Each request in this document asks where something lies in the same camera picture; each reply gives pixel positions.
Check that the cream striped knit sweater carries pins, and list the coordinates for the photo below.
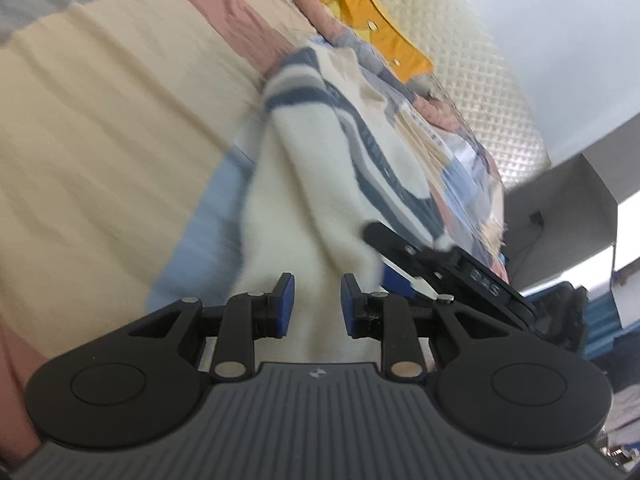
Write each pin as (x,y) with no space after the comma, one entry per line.
(300,185)

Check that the patchwork checked duvet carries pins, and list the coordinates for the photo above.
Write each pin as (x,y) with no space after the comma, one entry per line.
(100,110)

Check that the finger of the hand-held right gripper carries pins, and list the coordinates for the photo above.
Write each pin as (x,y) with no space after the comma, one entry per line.
(400,250)

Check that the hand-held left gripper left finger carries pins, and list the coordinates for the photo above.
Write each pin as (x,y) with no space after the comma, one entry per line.
(281,310)

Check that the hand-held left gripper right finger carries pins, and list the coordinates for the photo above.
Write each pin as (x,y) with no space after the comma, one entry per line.
(352,310)

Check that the yellow crown print pillow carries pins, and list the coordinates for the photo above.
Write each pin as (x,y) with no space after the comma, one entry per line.
(365,5)

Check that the cream quilted headboard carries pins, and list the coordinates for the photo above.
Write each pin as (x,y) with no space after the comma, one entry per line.
(475,60)

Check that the blue chair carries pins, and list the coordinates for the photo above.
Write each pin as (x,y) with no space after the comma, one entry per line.
(612,330)

